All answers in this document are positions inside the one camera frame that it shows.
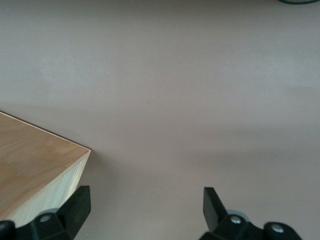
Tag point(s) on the light wooden drawer cabinet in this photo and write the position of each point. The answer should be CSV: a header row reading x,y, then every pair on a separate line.
x,y
32,160

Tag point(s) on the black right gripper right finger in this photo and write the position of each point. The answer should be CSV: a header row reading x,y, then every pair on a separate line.
x,y
212,212

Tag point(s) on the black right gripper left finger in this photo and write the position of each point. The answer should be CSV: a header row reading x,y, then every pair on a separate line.
x,y
75,212

